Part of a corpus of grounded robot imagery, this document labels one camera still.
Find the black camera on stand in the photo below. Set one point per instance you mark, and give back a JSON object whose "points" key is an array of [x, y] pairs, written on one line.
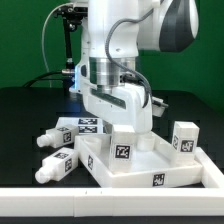
{"points": [[72, 15]]}

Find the white square table top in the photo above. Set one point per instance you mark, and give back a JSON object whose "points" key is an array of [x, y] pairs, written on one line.
{"points": [[144, 169]]}

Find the paper sheet with markers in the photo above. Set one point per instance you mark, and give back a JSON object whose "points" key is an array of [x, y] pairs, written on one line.
{"points": [[86, 125]]}

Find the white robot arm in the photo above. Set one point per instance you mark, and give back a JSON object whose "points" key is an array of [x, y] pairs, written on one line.
{"points": [[113, 33]]}

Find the white L-shaped fence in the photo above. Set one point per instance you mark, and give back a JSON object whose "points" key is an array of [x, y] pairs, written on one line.
{"points": [[83, 202]]}

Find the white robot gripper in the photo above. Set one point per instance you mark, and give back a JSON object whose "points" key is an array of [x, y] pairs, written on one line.
{"points": [[123, 106]]}

